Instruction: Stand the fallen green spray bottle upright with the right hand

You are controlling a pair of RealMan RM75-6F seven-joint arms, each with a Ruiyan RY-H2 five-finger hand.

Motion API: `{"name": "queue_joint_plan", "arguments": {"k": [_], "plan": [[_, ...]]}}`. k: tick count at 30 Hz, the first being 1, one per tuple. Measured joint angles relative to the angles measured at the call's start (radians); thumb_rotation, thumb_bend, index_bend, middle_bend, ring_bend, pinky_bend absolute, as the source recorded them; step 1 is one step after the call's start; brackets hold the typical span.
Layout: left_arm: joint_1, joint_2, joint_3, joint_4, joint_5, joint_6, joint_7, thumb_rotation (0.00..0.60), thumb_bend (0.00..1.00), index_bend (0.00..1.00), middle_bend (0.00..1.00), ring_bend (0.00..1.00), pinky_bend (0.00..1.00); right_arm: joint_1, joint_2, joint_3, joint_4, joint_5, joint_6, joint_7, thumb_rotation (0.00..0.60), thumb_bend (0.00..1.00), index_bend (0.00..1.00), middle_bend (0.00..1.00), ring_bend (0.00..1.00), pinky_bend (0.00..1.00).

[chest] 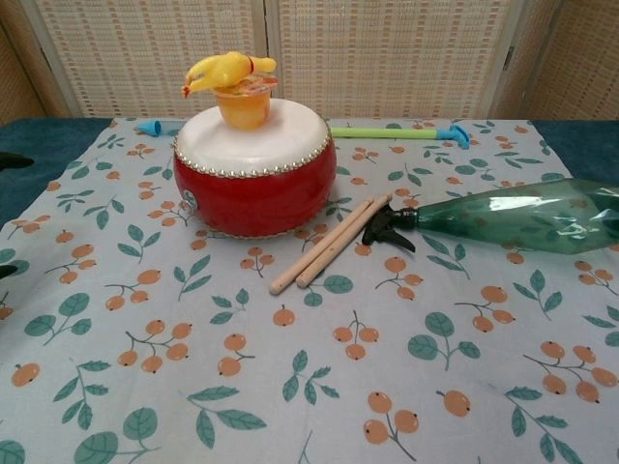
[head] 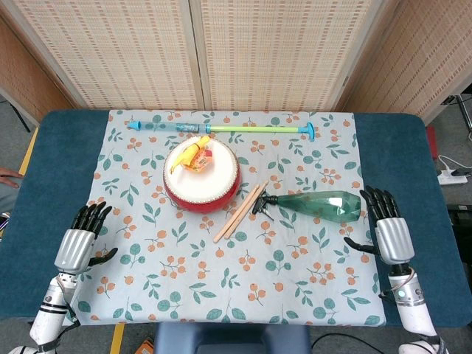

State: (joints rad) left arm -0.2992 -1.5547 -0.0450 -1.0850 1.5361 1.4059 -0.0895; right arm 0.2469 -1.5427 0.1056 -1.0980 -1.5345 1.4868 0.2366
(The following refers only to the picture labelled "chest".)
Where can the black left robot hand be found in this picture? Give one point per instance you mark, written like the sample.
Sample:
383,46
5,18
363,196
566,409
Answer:
14,162

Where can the wooden drumstick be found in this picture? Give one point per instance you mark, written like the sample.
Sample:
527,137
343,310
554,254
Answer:
343,241
319,244

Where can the green plastic spray bottle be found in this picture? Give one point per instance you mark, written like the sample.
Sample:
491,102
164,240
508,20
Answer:
483,217

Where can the floral fruit print tablecloth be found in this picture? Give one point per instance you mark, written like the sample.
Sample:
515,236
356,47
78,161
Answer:
309,362

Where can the woven bamboo folding screen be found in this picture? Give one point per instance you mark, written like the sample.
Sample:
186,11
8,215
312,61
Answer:
145,48

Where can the orange jelly cup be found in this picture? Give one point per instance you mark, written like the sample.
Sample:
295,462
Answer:
242,111

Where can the green and blue water squirter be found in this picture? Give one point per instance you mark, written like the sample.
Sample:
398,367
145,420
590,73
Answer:
387,133

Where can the teal velvet table cover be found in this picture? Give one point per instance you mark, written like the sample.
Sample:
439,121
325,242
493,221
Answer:
29,140

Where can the red drum with white skin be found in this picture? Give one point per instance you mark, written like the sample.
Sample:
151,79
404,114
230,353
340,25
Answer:
251,193

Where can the yellow rubber chicken toy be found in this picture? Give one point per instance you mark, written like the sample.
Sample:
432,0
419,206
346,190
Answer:
217,72

